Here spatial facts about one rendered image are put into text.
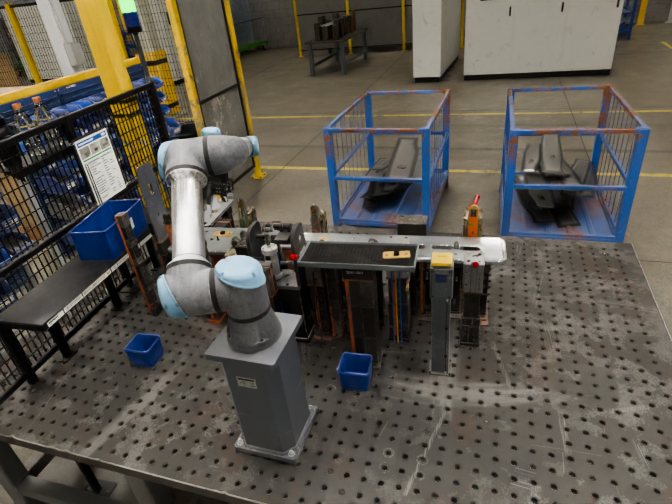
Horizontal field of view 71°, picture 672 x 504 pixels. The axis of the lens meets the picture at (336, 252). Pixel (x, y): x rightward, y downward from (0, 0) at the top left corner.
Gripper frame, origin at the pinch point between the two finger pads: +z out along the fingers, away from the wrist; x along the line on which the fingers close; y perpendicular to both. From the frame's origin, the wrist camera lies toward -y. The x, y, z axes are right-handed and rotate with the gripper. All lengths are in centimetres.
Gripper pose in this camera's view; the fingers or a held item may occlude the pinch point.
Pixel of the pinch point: (217, 209)
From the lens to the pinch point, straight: 208.4
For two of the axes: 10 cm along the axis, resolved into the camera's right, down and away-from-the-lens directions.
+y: 9.7, 1.3, -1.9
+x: 2.3, -5.2, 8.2
